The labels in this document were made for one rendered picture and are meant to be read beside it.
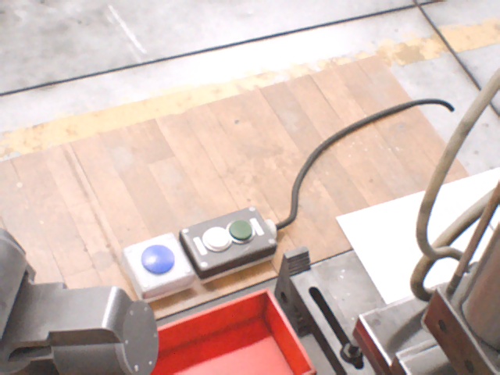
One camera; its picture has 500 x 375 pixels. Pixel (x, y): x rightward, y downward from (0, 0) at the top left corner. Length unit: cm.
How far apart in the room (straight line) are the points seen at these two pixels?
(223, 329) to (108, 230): 20
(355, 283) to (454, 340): 45
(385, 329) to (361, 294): 31
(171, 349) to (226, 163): 30
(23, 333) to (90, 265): 52
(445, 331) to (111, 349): 28
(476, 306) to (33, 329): 33
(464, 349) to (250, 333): 43
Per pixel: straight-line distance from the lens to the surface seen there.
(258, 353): 119
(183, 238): 124
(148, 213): 129
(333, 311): 115
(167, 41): 282
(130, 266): 121
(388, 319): 96
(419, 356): 90
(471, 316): 80
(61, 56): 276
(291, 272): 117
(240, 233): 124
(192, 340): 118
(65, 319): 72
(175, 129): 139
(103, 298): 71
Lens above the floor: 193
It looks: 51 degrees down
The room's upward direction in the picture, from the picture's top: 10 degrees clockwise
